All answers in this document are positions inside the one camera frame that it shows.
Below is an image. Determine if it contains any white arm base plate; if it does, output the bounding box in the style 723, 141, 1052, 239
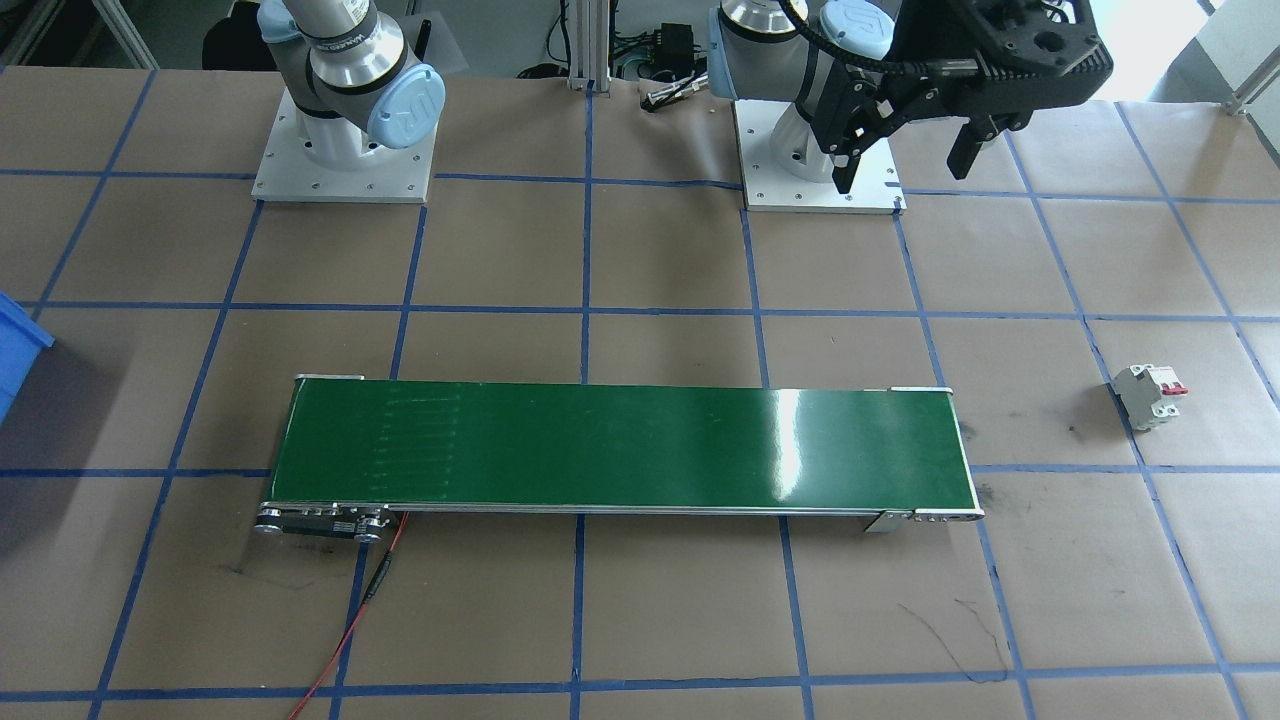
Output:
250, 88, 439, 205
735, 98, 907, 214

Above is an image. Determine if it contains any white red circuit breaker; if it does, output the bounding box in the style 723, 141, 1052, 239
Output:
1112, 362, 1190, 433

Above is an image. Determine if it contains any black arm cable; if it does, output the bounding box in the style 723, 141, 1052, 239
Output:
783, 0, 986, 79

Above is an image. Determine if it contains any green conveyor belt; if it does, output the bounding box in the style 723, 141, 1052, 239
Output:
255, 373, 986, 546

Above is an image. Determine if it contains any silver cable plug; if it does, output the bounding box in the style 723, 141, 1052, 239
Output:
645, 80, 709, 109

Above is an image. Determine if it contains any black power supply box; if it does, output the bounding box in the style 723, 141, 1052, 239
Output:
655, 22, 701, 66

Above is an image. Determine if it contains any thin red wire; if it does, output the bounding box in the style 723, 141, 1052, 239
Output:
288, 510, 411, 720

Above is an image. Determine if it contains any blue plastic bin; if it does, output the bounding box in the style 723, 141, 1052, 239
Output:
0, 290, 57, 429

